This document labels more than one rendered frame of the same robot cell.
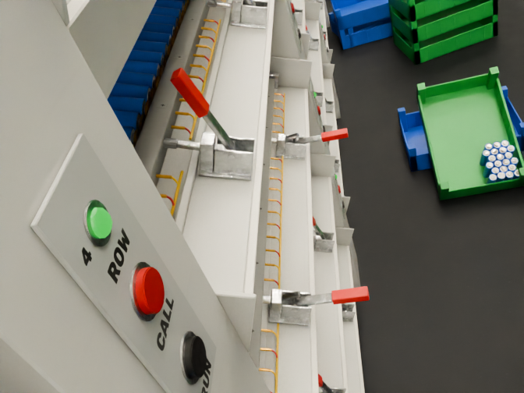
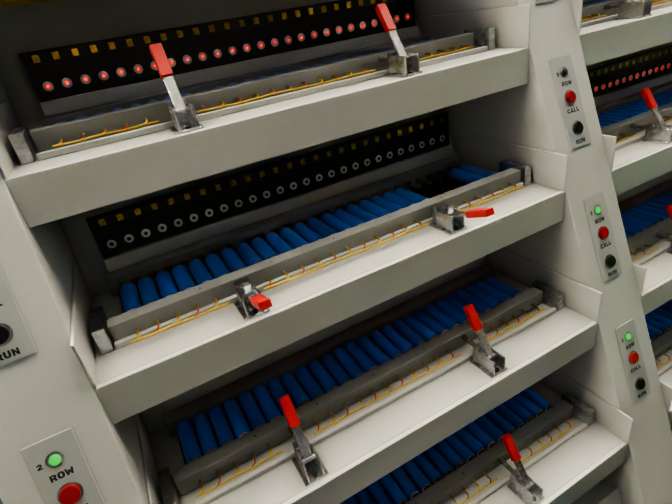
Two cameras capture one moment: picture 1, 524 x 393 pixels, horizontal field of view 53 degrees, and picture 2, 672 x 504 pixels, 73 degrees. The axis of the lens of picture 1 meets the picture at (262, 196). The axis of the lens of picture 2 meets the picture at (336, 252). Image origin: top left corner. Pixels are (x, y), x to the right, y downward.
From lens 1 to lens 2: 0.55 m
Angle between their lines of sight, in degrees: 56
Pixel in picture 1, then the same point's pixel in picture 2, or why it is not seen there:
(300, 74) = (555, 171)
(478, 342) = not seen: outside the picture
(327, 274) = (459, 389)
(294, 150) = (443, 222)
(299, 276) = (296, 295)
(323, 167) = (586, 304)
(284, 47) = (539, 137)
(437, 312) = not seen: outside the picture
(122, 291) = not seen: outside the picture
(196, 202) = (141, 136)
